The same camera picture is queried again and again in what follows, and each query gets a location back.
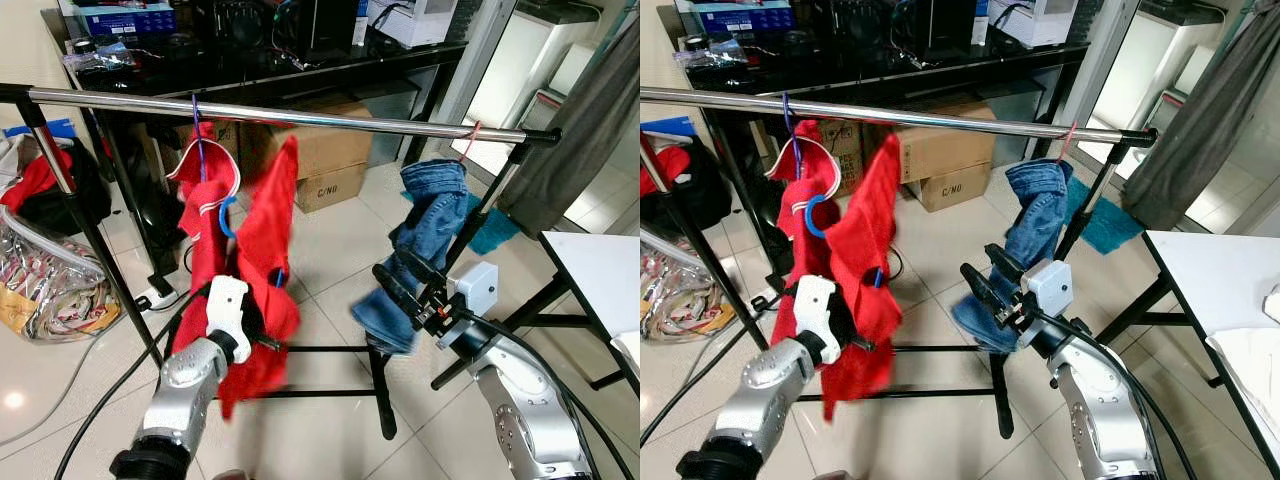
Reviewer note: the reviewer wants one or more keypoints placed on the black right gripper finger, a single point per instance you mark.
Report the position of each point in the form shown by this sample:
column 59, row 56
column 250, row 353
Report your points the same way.
column 1008, row 266
column 988, row 294
column 402, row 295
column 422, row 270

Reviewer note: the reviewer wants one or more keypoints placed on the plain red shirt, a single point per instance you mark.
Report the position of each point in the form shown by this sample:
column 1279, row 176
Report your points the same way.
column 270, row 220
column 865, row 230

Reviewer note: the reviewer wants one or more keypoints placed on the blue plastic hanger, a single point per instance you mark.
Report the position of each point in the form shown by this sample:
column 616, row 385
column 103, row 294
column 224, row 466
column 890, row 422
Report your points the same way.
column 226, row 228
column 812, row 228

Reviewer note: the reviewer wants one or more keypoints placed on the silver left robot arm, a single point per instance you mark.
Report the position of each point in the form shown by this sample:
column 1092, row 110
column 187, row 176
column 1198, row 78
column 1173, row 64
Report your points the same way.
column 185, row 390
column 765, row 390

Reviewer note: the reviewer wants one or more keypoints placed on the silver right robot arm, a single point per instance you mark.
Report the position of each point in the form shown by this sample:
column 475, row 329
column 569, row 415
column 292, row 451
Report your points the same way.
column 1100, row 420
column 520, row 420

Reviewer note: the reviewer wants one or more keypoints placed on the blue denim garment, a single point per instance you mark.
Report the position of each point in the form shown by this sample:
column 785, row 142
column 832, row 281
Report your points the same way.
column 430, row 220
column 1035, row 220

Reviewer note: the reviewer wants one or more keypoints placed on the teal floor mat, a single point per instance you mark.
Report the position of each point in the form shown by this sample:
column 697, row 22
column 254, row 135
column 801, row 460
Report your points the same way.
column 1110, row 225
column 495, row 230

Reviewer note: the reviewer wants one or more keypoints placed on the small printed cardboard box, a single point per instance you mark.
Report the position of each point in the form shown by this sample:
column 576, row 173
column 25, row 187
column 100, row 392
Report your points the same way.
column 330, row 188
column 952, row 188

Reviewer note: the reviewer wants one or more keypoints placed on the red polo shirt white collar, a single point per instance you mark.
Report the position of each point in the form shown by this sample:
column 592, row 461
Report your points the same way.
column 800, row 240
column 205, row 230

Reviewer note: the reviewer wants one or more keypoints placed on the large brown cardboard box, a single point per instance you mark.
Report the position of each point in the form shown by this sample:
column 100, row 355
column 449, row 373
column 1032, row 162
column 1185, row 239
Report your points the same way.
column 945, row 150
column 330, row 150

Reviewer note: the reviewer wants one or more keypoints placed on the black metal clothes rack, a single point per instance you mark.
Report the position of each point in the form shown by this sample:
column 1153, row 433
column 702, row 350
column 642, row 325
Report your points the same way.
column 300, row 116
column 950, row 120

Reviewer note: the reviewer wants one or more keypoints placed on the clear plastic bag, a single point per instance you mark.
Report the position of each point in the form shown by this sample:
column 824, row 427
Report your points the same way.
column 675, row 295
column 55, row 280

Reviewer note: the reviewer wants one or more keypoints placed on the white crumpled shirt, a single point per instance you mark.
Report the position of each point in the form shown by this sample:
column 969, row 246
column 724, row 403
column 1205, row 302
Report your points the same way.
column 1250, row 385
column 628, row 352

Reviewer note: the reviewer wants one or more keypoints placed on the dark laundry heap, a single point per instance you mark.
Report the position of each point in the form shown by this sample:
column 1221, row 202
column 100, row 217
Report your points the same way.
column 700, row 195
column 70, row 195

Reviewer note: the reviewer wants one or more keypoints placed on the black glass desk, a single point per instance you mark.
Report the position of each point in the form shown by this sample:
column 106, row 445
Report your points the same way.
column 250, row 70
column 900, row 75

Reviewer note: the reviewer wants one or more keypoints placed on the tall white cabinet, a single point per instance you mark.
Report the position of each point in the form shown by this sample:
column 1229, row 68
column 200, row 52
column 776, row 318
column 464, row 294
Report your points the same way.
column 530, row 60

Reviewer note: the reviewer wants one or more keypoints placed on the white product box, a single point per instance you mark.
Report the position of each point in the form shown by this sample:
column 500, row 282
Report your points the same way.
column 1035, row 20
column 415, row 20

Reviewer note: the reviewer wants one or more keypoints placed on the black computer equipment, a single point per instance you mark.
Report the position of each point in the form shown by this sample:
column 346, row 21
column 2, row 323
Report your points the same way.
column 900, row 25
column 290, row 25

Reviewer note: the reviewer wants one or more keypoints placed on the clear bag of parts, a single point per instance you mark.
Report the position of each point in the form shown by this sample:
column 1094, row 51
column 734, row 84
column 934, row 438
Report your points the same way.
column 715, row 55
column 100, row 58

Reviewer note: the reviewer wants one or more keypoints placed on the blue product box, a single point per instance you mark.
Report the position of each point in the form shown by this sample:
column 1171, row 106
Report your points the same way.
column 125, row 18
column 745, row 18

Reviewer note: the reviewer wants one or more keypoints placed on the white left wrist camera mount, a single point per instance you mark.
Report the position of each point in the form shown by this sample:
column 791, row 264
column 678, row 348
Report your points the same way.
column 225, row 310
column 815, row 310

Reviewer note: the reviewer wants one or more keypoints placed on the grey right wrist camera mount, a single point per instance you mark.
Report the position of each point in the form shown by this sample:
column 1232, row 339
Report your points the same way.
column 1052, row 288
column 478, row 288

